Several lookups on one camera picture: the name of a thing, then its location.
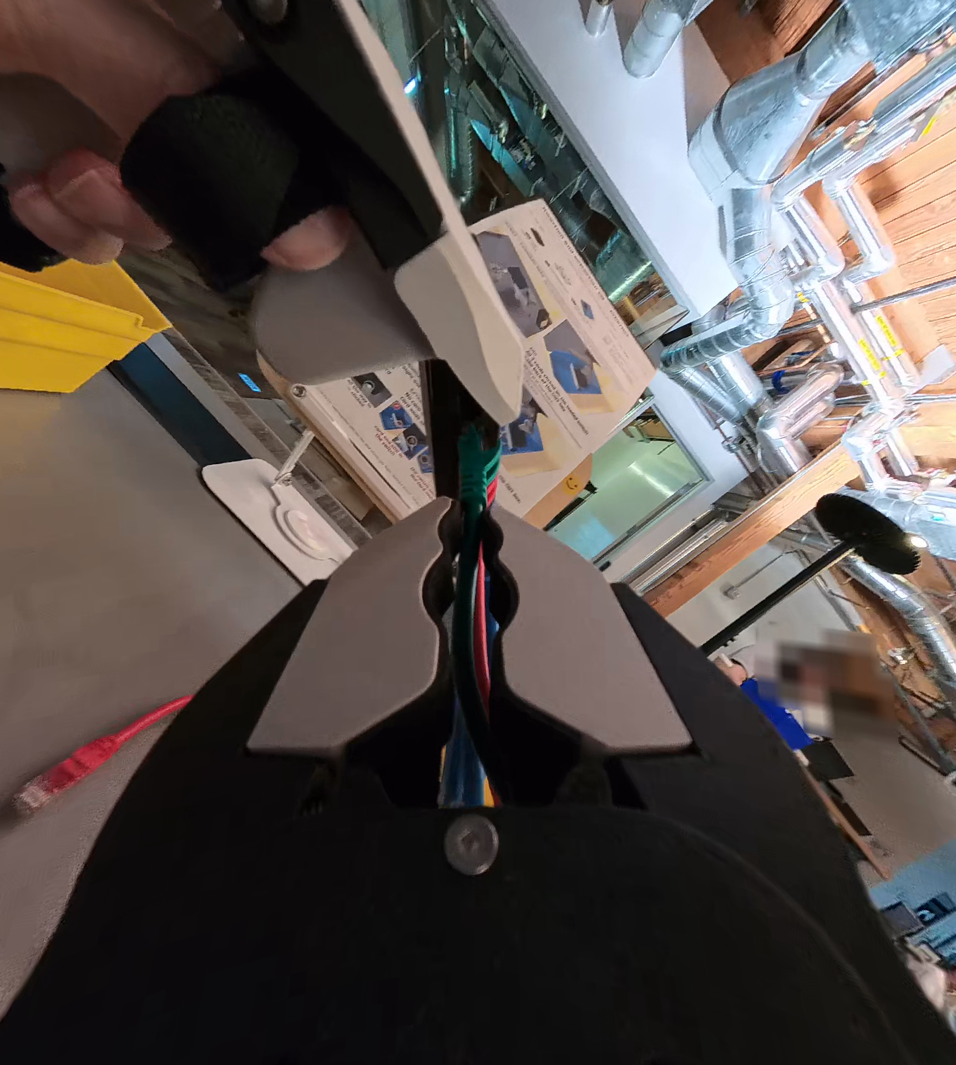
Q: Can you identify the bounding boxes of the silver ventilation ducts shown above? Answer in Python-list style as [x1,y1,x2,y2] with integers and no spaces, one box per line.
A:
[623,0,956,692]

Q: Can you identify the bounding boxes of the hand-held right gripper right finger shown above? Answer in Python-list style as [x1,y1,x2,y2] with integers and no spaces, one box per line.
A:
[484,505,694,808]

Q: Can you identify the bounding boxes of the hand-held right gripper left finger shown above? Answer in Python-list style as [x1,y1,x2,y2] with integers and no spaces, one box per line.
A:
[245,496,456,808]

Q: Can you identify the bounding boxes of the person's left hand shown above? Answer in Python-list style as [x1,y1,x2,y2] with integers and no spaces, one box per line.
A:
[0,0,354,271]

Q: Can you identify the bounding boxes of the yellow plastic bin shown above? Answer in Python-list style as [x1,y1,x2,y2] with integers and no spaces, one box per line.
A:
[0,237,173,394]

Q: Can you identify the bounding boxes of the black table mat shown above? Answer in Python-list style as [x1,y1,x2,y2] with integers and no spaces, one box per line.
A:
[107,333,233,469]

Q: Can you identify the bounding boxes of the black ethernet switch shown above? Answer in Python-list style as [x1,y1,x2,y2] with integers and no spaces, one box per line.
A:
[426,358,502,504]

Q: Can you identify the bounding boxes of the white stand base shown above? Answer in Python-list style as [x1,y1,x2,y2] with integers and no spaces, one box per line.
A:
[201,458,358,584]

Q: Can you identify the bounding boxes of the blue ethernet cable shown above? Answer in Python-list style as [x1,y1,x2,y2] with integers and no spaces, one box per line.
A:
[443,611,502,808]

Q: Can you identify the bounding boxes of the red ethernet cable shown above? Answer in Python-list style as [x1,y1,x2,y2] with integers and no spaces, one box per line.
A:
[13,478,499,817]

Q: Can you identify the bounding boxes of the green ethernet cable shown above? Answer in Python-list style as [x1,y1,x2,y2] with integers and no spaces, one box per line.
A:
[453,423,504,804]

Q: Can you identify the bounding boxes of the wooden beam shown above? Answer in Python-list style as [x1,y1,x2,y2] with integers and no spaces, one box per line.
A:
[644,445,862,617]

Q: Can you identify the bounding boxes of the printed instruction sheet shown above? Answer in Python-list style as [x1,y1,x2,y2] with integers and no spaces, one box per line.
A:
[311,198,659,519]

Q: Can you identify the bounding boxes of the black pole stand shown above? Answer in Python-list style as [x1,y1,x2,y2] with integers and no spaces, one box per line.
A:
[698,491,928,658]

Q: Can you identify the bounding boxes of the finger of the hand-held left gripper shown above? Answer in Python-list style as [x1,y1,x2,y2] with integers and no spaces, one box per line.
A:
[335,0,526,425]

